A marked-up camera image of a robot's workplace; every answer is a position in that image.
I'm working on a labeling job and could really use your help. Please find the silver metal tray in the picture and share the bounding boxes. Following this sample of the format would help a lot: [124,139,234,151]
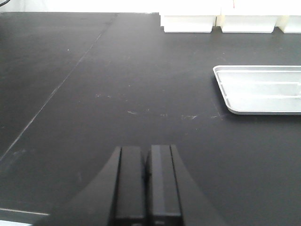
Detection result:
[213,65,301,115]

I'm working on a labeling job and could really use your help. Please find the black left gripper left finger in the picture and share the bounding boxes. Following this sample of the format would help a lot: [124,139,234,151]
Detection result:
[47,146,146,226]

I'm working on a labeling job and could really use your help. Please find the white bin middle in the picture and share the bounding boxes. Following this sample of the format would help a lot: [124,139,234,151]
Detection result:
[216,7,279,33]

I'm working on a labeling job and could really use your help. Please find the white bin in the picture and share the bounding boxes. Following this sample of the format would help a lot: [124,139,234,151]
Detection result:
[276,15,301,33]
[160,15,216,33]
[216,7,279,33]

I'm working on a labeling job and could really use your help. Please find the white bin right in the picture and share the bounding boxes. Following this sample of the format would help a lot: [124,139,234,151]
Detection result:
[276,15,301,33]

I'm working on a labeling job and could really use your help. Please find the white bin left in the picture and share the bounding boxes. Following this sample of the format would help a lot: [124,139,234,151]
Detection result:
[160,15,216,33]

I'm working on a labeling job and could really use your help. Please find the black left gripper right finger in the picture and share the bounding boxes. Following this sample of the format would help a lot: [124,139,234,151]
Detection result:
[147,145,226,226]

